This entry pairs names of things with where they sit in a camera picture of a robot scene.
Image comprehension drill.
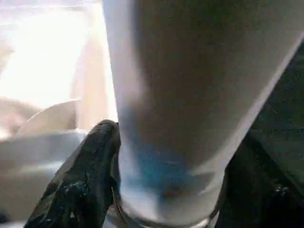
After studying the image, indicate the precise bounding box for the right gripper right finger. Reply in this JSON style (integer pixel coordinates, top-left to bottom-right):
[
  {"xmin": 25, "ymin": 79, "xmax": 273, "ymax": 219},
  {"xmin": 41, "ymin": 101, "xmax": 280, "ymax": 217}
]
[{"xmin": 213, "ymin": 134, "xmax": 304, "ymax": 228}]

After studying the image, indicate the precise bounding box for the white plastic table top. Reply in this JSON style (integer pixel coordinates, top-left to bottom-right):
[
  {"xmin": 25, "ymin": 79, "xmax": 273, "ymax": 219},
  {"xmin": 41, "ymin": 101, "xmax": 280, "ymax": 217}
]
[{"xmin": 0, "ymin": 0, "xmax": 122, "ymax": 224}]

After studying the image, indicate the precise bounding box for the white plastic table leg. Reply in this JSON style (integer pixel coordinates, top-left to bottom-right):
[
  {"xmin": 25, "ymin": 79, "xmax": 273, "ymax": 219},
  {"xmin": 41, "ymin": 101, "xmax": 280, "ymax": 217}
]
[{"xmin": 102, "ymin": 0, "xmax": 304, "ymax": 226}]

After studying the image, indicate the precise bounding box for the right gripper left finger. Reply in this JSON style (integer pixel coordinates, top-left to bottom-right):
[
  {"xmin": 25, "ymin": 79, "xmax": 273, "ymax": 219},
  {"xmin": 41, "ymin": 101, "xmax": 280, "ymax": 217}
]
[{"xmin": 23, "ymin": 120, "xmax": 122, "ymax": 228}]

